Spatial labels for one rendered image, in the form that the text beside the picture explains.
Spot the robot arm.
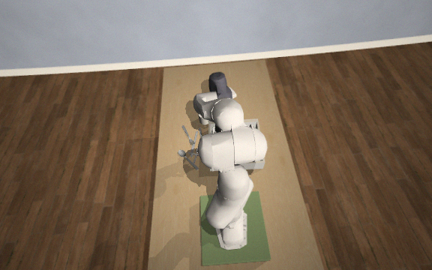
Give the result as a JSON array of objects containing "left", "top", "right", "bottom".
[{"left": 193, "top": 72, "right": 268, "bottom": 250}]

